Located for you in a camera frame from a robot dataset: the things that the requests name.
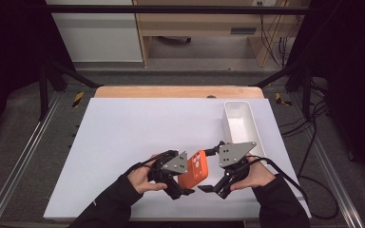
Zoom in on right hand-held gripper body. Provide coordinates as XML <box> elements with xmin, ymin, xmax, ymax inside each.
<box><xmin>218</xmin><ymin>141</ymin><xmax>258</xmax><ymax>200</ymax></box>

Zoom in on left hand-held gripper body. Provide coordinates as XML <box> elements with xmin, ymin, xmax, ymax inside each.
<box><xmin>147</xmin><ymin>150</ymin><xmax>189</xmax><ymax>201</ymax></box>

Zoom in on orange phone case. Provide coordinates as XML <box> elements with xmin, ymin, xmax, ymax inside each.
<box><xmin>177</xmin><ymin>149</ymin><xmax>209</xmax><ymax>190</ymax></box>

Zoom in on person's right hand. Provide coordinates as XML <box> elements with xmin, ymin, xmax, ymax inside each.
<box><xmin>229</xmin><ymin>153</ymin><xmax>277</xmax><ymax>192</ymax></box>

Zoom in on person's left hand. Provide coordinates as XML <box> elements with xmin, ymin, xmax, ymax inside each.
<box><xmin>126</xmin><ymin>154</ymin><xmax>169</xmax><ymax>195</ymax></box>

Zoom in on white plastic bin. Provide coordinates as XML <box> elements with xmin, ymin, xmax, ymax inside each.
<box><xmin>221</xmin><ymin>100</ymin><xmax>269</xmax><ymax>167</ymax></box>

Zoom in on white table mat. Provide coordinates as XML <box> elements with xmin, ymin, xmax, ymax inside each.
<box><xmin>43</xmin><ymin>97</ymin><xmax>312</xmax><ymax>220</ymax></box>

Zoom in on yellow black tape marker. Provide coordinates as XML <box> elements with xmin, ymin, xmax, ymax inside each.
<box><xmin>275</xmin><ymin>92</ymin><xmax>294</xmax><ymax>107</ymax></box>
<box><xmin>71</xmin><ymin>90</ymin><xmax>86</xmax><ymax>108</ymax></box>

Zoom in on black metal stand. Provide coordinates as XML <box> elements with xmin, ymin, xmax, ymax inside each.
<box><xmin>38</xmin><ymin>59</ymin><xmax>103</xmax><ymax>122</ymax></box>
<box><xmin>252</xmin><ymin>59</ymin><xmax>314</xmax><ymax>119</ymax></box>

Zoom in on wooden desk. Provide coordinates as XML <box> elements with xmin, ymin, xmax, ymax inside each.
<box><xmin>132</xmin><ymin>0</ymin><xmax>302</xmax><ymax>68</ymax></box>

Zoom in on white cabinet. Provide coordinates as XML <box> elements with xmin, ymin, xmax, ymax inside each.
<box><xmin>45</xmin><ymin>0</ymin><xmax>144</xmax><ymax>63</ymax></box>

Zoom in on black curtain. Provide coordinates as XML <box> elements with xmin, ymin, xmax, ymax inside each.
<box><xmin>284</xmin><ymin>0</ymin><xmax>365</xmax><ymax>184</ymax></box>
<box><xmin>0</xmin><ymin>0</ymin><xmax>74</xmax><ymax>150</ymax></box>

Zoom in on black metal crossbar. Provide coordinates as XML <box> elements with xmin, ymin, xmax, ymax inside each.
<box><xmin>41</xmin><ymin>4</ymin><xmax>327</xmax><ymax>15</ymax></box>

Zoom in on white power strip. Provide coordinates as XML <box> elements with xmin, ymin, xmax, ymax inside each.
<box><xmin>252</xmin><ymin>0</ymin><xmax>279</xmax><ymax>8</ymax></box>

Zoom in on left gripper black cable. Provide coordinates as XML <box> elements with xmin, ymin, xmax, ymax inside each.
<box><xmin>125</xmin><ymin>150</ymin><xmax>175</xmax><ymax>175</ymax></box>

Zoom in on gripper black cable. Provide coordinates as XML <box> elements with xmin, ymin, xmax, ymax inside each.
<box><xmin>125</xmin><ymin>150</ymin><xmax>175</xmax><ymax>175</ymax></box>
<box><xmin>246</xmin><ymin>155</ymin><xmax>340</xmax><ymax>220</ymax></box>

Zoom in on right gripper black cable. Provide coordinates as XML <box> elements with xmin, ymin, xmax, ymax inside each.
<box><xmin>246</xmin><ymin>155</ymin><xmax>340</xmax><ymax>220</ymax></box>

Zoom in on black floor cable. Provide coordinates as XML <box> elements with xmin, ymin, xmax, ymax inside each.
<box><xmin>279</xmin><ymin>79</ymin><xmax>331</xmax><ymax>179</ymax></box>

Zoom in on aluminium floor rail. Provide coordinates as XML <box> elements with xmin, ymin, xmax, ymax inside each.
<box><xmin>0</xmin><ymin>91</ymin><xmax>62</xmax><ymax>228</ymax></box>
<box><xmin>310</xmin><ymin>136</ymin><xmax>365</xmax><ymax>228</ymax></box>

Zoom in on black wall cables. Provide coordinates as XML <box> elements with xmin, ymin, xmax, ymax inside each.
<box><xmin>259</xmin><ymin>3</ymin><xmax>298</xmax><ymax>68</ymax></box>

